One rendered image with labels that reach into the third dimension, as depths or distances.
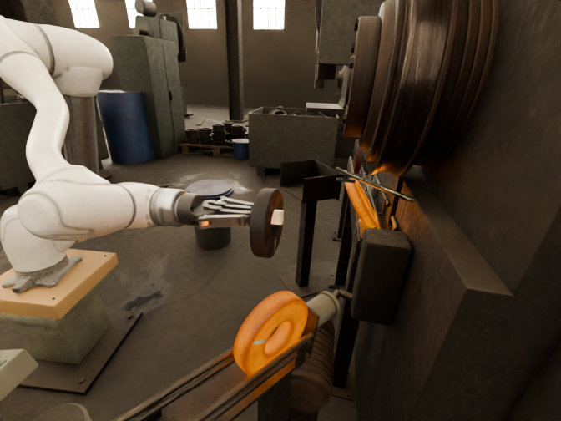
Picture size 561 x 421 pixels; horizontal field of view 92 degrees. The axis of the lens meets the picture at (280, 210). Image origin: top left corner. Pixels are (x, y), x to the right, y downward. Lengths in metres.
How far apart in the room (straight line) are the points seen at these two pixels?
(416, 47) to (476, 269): 0.39
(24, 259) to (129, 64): 3.31
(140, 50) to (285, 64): 7.46
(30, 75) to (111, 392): 1.10
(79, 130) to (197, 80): 11.11
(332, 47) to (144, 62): 2.27
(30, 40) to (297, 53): 10.21
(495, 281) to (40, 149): 0.80
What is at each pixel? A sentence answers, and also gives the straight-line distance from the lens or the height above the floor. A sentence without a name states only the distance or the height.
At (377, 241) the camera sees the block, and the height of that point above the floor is 0.80.
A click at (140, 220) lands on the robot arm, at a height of 0.82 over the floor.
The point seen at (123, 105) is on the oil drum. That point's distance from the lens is 4.07.
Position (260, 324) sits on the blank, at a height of 0.77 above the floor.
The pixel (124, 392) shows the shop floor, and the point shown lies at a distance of 1.41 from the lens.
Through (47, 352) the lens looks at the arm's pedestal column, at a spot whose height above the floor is 0.08.
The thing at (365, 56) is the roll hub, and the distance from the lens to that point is 0.69.
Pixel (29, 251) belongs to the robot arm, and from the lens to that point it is 1.28.
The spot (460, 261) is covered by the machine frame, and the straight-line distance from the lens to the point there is 0.51.
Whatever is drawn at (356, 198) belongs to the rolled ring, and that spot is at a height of 0.79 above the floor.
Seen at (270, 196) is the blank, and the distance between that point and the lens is 0.55.
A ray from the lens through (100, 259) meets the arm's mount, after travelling 1.39.
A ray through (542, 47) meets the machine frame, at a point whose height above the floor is 1.17.
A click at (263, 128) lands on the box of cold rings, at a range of 3.29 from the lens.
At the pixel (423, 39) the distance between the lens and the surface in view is 0.62.
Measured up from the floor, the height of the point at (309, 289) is 0.01.
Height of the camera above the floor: 1.12
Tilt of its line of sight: 26 degrees down
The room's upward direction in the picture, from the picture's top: 2 degrees clockwise
